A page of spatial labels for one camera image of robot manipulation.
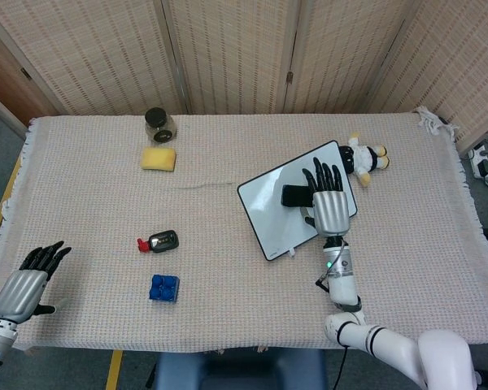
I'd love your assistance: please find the white board tablet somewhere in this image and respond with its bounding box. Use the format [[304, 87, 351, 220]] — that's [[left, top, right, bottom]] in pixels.
[[236, 140, 359, 262]]

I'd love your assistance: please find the glass jar with black lid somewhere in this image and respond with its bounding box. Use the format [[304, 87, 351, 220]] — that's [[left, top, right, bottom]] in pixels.
[[144, 106, 178, 144]]

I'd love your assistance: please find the black bottle with red cap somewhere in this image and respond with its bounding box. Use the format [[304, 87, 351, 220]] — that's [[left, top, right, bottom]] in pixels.
[[136, 229, 181, 254]]

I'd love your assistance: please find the beige woven folding screen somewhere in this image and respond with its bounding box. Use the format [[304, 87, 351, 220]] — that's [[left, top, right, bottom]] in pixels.
[[0, 0, 488, 155]]

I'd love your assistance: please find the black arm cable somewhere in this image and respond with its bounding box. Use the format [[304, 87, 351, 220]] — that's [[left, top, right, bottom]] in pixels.
[[336, 320, 350, 390]]

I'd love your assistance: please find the blue toy building block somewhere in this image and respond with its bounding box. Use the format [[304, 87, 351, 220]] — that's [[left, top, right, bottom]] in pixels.
[[148, 274, 181, 304]]

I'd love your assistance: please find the pink woven tablecloth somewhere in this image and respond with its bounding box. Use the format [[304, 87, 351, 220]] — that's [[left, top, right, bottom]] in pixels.
[[0, 106, 488, 354]]

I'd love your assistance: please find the white power strip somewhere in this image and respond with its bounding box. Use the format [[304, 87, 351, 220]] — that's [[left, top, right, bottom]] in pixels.
[[468, 140, 488, 180]]

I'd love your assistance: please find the black whiteboard eraser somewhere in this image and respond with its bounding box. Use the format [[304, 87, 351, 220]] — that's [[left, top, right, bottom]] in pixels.
[[281, 184, 314, 208]]

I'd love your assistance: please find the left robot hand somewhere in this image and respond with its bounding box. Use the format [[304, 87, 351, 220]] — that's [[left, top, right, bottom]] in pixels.
[[0, 240, 72, 325]]

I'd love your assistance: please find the plush doll toy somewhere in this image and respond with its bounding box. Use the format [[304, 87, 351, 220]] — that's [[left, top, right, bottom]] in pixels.
[[338, 132, 391, 189]]

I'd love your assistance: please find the yellow sponge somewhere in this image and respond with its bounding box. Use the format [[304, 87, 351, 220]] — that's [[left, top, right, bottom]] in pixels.
[[140, 146, 177, 173]]

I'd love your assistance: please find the blue padded robot base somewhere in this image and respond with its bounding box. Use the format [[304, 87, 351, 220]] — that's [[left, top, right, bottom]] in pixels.
[[152, 349, 329, 390]]

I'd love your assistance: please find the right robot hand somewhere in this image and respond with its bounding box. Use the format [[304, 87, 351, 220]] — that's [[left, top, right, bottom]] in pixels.
[[300, 157, 353, 237]]

